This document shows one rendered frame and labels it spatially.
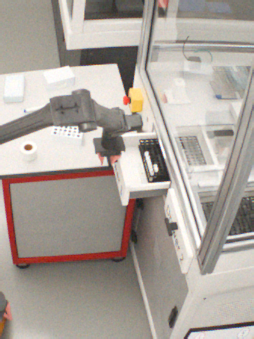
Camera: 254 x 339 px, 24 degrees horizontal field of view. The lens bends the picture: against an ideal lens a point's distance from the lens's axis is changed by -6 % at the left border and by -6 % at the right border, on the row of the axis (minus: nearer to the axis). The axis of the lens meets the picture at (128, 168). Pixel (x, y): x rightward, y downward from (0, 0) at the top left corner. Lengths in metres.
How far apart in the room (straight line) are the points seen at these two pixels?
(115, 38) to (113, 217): 0.83
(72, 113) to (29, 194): 0.97
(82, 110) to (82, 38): 1.27
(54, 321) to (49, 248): 0.37
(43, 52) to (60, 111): 2.64
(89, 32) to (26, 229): 0.94
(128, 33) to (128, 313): 1.32
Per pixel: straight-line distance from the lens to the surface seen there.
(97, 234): 2.75
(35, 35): 4.35
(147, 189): 2.17
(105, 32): 2.82
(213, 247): 1.77
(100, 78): 2.75
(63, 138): 2.43
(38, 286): 2.92
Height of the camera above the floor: 2.52
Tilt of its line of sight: 48 degrees down
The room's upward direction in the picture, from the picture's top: 8 degrees clockwise
